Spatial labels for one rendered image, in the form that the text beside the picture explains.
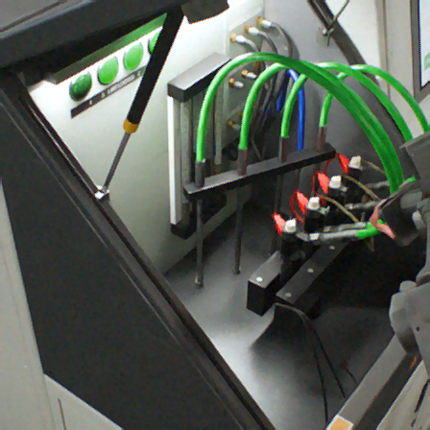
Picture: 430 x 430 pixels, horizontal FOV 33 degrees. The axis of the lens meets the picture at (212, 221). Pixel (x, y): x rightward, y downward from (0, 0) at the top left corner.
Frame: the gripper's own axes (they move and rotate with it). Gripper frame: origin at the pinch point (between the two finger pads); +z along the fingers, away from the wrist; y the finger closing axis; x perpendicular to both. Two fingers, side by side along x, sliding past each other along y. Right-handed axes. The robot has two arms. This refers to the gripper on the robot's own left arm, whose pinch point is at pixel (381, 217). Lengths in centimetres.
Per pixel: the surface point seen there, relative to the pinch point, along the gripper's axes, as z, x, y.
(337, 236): 8.2, -0.2, 4.0
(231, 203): 58, -10, -5
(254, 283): 26.5, 1.2, 13.9
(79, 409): 45, 3, 51
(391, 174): -7.6, -6.1, -0.9
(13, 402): 73, -2, 59
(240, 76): 34.5, -32.3, -12.3
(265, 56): -1.0, -31.1, 1.8
